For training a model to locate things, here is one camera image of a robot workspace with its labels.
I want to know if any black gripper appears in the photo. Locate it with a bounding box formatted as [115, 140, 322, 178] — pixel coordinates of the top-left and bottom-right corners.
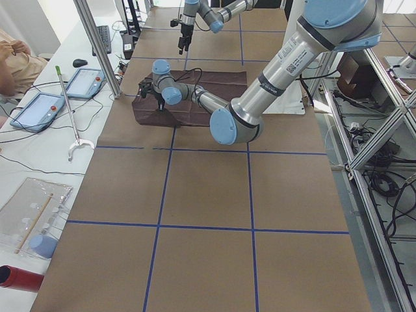
[154, 92, 165, 111]
[178, 23, 193, 55]

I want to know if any brown t-shirt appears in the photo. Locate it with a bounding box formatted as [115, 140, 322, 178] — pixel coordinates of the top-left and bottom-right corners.
[132, 68, 250, 128]

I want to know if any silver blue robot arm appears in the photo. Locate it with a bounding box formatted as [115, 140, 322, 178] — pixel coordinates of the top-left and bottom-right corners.
[151, 0, 384, 145]
[170, 0, 257, 55]

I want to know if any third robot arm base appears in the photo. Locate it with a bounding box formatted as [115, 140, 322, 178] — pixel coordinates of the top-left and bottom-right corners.
[385, 45, 415, 94]

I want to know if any black box with label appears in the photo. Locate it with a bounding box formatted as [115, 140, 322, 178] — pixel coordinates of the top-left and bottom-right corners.
[122, 34, 135, 60]

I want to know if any far teach pendant tablet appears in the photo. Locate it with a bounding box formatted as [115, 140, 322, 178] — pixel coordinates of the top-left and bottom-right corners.
[66, 68, 105, 99]

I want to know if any teach pendant tablet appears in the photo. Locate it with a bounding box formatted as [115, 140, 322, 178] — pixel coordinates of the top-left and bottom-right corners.
[66, 68, 105, 99]
[10, 92, 64, 133]

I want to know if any black keyboard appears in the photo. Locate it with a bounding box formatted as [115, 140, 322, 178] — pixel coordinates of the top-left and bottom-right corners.
[96, 25, 112, 54]

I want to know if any reacher grabber stick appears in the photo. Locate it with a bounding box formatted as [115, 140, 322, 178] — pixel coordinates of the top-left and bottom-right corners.
[55, 66, 95, 162]

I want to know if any black computer mouse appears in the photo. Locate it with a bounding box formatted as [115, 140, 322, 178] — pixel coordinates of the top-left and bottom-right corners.
[72, 58, 88, 68]

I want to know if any near teach pendant tablet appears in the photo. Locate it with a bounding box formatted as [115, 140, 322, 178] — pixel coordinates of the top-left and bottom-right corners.
[10, 92, 64, 133]

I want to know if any seated person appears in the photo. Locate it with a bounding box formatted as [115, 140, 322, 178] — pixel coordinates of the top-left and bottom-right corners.
[1, 29, 47, 96]

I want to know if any clear plastic bag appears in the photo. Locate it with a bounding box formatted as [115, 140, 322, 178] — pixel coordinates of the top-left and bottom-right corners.
[1, 178, 72, 259]

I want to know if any wooden stick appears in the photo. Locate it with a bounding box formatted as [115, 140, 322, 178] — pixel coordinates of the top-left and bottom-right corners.
[14, 193, 53, 254]

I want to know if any red cylinder bottle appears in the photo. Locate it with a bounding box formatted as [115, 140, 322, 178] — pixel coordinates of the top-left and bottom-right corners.
[1, 265, 44, 293]

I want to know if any aluminium frame post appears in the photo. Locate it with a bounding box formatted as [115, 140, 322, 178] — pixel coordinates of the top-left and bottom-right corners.
[73, 0, 122, 99]

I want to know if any aluminium frame rack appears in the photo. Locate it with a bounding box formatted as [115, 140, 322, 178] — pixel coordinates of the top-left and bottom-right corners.
[312, 42, 415, 311]

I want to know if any black cable bundle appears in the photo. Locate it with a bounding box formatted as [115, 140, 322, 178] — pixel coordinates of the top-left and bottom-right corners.
[360, 162, 416, 241]

